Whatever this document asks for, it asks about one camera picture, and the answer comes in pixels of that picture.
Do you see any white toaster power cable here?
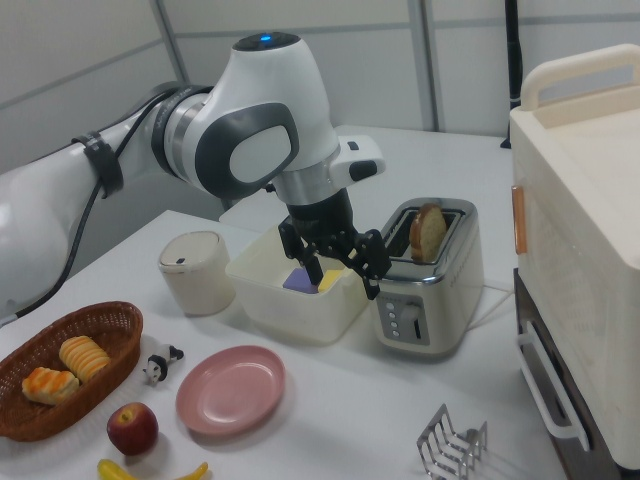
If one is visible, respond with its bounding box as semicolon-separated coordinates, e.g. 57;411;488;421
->
469;282;517;331

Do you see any yellow foam cube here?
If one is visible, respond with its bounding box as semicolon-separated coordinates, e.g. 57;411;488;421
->
318;267;354;294

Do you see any cream plastic storage box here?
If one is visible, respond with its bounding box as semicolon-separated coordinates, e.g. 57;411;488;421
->
509;43;640;480

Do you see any red apple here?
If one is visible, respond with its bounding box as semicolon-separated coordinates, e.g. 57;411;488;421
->
106;402;160;457

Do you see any orange storage box latch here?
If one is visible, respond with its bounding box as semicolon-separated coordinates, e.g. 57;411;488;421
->
510;185;527;254

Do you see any black background pole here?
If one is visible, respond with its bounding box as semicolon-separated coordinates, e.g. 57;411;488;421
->
501;0;524;149

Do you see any white oven door handle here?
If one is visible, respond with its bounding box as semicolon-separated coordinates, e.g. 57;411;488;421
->
517;319;591;454

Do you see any toasted bread slice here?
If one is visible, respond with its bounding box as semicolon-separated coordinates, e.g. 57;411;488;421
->
409;202;449;264

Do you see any metal toast rack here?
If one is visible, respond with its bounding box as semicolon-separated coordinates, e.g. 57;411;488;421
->
416;403;489;480

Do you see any dark brown oven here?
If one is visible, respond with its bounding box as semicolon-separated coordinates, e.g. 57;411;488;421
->
513;267;621;480

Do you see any yellow banana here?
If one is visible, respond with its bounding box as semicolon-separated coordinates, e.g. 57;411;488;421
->
96;458;209;480

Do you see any cream plastic container box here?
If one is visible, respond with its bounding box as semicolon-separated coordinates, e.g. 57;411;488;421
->
224;222;370;346

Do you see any brown wicker basket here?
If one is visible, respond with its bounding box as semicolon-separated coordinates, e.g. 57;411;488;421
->
0;300;145;443

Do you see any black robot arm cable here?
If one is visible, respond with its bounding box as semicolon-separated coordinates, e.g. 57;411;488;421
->
0;84;176;326

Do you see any black cable strap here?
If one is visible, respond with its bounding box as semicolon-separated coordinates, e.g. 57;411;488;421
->
69;130;125;199

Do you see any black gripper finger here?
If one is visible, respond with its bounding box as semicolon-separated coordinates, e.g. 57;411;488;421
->
327;228;393;302
277;217;327;293

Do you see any orange glazed bread piece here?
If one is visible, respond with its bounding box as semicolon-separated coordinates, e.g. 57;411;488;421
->
21;367;81;405

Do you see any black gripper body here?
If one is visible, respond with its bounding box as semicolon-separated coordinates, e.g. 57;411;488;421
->
277;185;364;246

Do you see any chrome and cream toaster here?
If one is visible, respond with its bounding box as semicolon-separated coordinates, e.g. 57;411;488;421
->
372;197;485;362

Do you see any long striped bread roll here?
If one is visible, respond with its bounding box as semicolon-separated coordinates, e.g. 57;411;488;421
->
58;335;111;384

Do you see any small cream trash can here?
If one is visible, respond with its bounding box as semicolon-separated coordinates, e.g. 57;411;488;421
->
158;230;236;316

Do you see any purple foam cube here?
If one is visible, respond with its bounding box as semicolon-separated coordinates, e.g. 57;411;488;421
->
282;267;321;295

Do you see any panda figurine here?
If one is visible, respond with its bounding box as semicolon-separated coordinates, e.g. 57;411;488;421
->
143;343;185;386

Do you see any pink plate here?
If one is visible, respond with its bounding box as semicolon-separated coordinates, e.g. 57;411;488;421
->
175;344;287;435

